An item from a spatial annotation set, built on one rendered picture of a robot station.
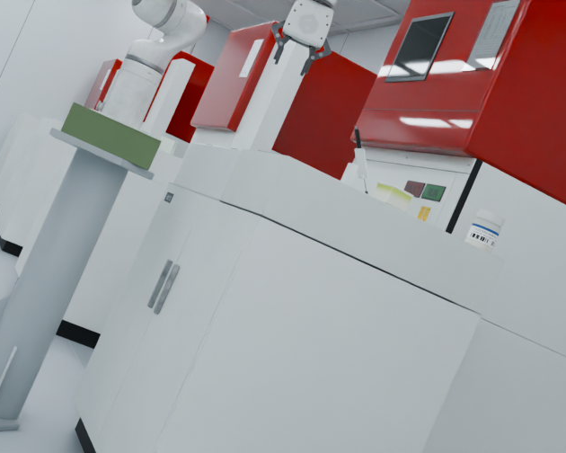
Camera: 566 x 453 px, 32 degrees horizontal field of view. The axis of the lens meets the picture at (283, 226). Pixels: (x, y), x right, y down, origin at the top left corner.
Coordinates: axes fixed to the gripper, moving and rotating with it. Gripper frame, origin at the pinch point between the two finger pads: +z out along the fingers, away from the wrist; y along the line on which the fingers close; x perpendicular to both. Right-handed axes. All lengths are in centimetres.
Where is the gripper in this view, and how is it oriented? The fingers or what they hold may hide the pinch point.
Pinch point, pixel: (291, 62)
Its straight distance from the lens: 236.6
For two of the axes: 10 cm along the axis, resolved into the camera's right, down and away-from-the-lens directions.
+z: -3.9, 9.2, -0.5
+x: -0.9, 0.1, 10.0
